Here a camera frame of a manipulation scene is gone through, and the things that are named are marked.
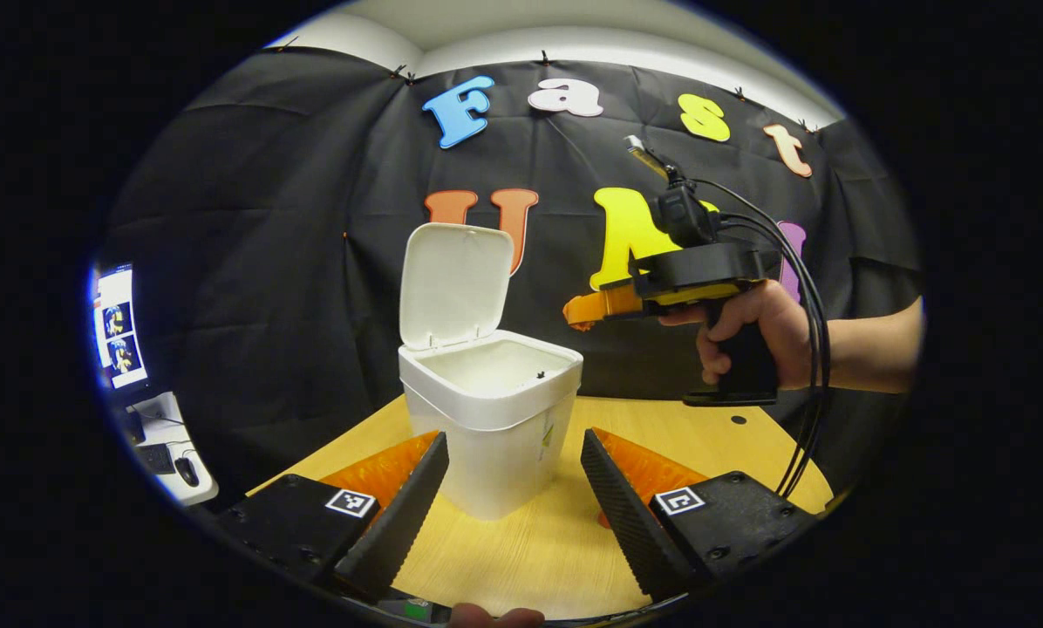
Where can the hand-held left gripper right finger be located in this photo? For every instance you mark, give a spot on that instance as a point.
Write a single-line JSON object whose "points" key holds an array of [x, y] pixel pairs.
{"points": [[630, 523]]}

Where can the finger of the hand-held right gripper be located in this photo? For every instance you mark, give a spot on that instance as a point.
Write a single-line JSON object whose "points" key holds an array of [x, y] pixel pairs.
{"points": [[600, 305]]}

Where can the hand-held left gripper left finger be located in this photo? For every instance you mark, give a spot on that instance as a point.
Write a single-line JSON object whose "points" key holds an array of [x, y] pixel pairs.
{"points": [[404, 519]]}

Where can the white desktop garbage bin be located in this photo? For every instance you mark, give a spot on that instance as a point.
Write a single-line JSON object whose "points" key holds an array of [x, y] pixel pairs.
{"points": [[487, 436]]}

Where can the wooden desktop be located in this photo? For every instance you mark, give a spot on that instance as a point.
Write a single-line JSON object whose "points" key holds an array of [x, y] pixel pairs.
{"points": [[539, 558]]}

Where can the black computer mouse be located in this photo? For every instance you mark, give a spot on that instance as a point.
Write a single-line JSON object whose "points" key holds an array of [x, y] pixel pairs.
{"points": [[187, 471]]}

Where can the black keyboard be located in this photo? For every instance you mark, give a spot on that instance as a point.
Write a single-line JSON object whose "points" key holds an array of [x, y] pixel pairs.
{"points": [[155, 459]]}

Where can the white side desk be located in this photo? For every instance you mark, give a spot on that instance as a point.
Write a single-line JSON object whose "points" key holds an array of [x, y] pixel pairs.
{"points": [[168, 410]]}

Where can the computer monitor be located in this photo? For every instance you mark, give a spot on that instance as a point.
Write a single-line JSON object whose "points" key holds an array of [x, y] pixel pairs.
{"points": [[120, 323]]}

